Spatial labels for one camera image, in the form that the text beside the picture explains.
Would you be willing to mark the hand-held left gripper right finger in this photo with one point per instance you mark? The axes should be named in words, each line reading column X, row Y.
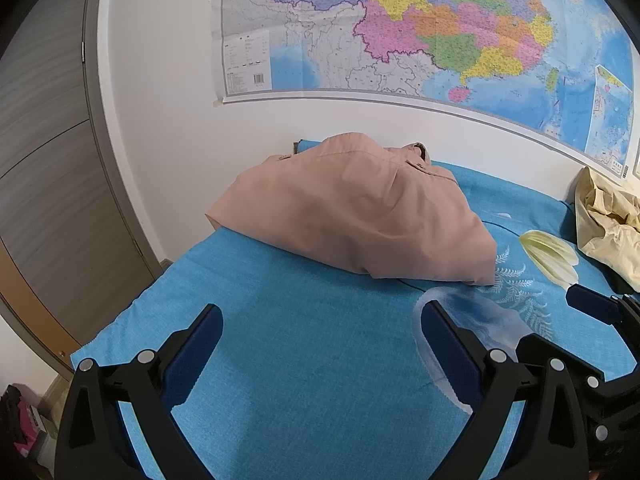
column 447, row 355

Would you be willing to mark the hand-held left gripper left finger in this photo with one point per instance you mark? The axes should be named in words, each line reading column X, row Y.
column 195, row 350

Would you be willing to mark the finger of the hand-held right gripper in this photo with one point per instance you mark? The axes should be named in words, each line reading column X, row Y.
column 592, row 302
column 560, row 355

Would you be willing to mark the pink coat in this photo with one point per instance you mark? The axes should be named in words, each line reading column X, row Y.
column 360, row 210

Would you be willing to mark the cream garment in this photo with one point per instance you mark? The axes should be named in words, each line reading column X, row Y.
column 610, row 225

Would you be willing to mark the blue floral bed sheet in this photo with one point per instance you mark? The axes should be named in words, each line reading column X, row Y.
column 310, row 350

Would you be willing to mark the dark and pink cloth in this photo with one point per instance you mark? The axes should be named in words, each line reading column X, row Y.
column 15, row 420

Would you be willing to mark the wooden wardrobe door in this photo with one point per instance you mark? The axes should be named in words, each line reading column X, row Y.
column 50, row 185

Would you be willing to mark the colourful wall map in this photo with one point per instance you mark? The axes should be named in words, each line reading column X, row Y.
column 425, row 35

